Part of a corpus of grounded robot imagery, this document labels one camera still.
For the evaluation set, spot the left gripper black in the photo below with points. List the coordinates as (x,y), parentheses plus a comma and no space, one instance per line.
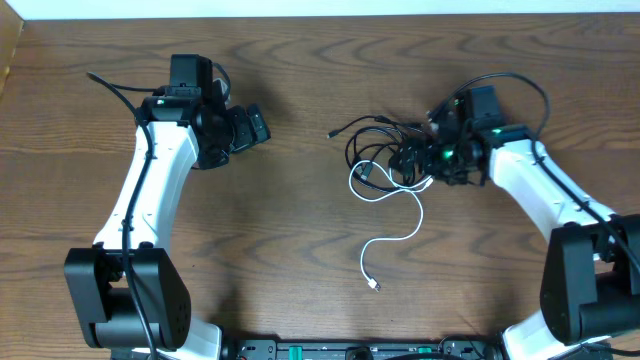
(247,135)

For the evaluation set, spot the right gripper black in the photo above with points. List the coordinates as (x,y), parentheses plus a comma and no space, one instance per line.
(427,165)

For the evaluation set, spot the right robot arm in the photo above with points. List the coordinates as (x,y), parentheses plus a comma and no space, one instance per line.
(590,284)

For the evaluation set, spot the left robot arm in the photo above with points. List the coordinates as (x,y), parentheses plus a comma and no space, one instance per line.
(127,294)

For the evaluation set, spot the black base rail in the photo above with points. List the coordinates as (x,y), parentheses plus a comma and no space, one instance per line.
(400,350)

